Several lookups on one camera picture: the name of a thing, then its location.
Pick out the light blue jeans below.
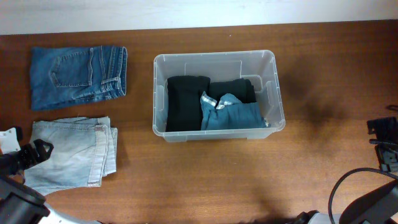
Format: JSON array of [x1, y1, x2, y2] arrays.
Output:
[[24, 116, 118, 195]]

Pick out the dark blue jeans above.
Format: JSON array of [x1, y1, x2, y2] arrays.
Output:
[[29, 45, 128, 111]]

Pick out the dark navy garment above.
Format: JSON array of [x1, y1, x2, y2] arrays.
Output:
[[207, 78, 256, 103]]

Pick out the black garment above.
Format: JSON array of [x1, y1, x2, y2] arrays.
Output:
[[166, 75, 210, 132]]

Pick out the blue garment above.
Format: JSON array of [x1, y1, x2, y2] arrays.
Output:
[[200, 91, 270, 131]]

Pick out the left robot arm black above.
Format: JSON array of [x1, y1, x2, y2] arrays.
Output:
[[1, 126, 89, 224]]

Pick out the clear plastic storage bin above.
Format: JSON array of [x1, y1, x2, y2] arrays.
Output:
[[152, 50, 286, 142]]

